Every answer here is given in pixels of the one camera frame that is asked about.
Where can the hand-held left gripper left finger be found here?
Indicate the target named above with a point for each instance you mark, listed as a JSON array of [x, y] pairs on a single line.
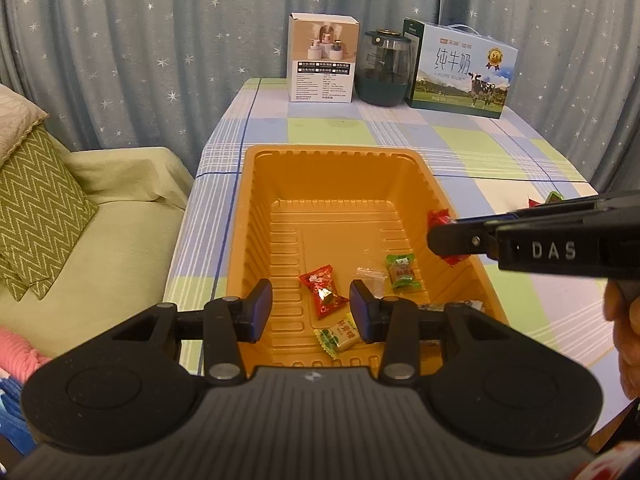
[[259, 310]]

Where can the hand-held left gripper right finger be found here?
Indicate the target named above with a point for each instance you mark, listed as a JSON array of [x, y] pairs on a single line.
[[361, 312]]

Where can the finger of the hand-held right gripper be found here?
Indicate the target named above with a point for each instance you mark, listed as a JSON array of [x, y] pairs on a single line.
[[550, 209], [460, 240]]

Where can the small red candy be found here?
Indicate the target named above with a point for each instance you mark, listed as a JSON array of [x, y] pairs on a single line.
[[322, 290], [440, 218]]

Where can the yellow green candy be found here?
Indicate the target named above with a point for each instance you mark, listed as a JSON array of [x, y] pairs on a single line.
[[340, 337]]

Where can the clear brown candy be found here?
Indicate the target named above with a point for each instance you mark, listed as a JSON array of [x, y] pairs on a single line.
[[372, 276]]

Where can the orange plastic tray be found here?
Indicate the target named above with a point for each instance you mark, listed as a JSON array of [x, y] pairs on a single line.
[[320, 185]]

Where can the person's right hand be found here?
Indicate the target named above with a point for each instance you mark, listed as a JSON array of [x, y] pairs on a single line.
[[627, 340]]

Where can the pale green sofa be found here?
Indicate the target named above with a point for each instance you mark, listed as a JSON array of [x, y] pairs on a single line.
[[125, 240]]

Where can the blue milk carton box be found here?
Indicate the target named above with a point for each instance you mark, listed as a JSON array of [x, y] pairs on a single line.
[[460, 72]]

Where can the dark green humidifier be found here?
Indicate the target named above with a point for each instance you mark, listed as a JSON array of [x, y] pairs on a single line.
[[384, 70]]

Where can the red white printed cloth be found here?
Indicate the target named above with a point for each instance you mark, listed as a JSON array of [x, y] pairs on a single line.
[[610, 465]]

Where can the white product box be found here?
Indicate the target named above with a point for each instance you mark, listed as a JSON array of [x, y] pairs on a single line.
[[322, 60]]

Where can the green zigzag pillow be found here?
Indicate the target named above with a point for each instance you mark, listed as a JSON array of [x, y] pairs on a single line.
[[40, 210]]

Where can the pink cloth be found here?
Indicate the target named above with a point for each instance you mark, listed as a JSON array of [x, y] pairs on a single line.
[[17, 355]]

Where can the blue patterned cloth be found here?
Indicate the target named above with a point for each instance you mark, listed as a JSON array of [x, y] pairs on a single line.
[[10, 410]]

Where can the blue star curtain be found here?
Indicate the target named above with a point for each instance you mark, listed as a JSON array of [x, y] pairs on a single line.
[[150, 35]]

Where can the beige quilted pillow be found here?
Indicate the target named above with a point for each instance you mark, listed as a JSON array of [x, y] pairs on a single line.
[[15, 120]]

